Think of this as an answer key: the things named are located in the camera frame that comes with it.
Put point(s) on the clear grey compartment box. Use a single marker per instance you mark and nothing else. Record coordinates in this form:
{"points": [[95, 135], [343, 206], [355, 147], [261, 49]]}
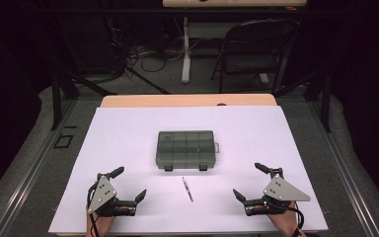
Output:
{"points": [[185, 149]]}

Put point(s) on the black folding chair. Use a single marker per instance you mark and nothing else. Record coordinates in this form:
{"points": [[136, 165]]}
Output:
{"points": [[243, 62]]}

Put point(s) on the person's right hand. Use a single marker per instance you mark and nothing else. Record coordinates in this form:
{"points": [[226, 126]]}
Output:
{"points": [[286, 219]]}

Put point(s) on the person's left hand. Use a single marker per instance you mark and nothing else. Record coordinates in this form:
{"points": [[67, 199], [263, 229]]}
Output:
{"points": [[103, 223]]}

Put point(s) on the white desk leg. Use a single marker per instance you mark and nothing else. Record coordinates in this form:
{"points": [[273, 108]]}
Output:
{"points": [[186, 59]]}

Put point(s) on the light desk top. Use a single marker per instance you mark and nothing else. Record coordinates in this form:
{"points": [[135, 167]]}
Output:
{"points": [[233, 3]]}

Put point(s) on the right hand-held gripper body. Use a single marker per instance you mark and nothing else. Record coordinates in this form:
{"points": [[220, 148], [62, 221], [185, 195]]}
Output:
{"points": [[281, 191]]}

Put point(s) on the metal floor rail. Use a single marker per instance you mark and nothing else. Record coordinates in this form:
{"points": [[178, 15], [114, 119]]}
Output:
{"points": [[348, 177], [30, 177]]}

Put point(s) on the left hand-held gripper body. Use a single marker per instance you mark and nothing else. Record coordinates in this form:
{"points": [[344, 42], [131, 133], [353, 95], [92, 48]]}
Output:
{"points": [[103, 194]]}

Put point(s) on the wooden table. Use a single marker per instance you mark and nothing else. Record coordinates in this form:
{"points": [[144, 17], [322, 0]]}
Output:
{"points": [[184, 100]]}

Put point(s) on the black metal stand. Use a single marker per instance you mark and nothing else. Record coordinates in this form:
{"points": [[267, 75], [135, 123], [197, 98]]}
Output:
{"points": [[325, 108], [56, 105]]}

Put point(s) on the black tripod leg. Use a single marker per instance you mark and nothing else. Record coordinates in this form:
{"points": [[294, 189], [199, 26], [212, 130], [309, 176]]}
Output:
{"points": [[148, 80]]}

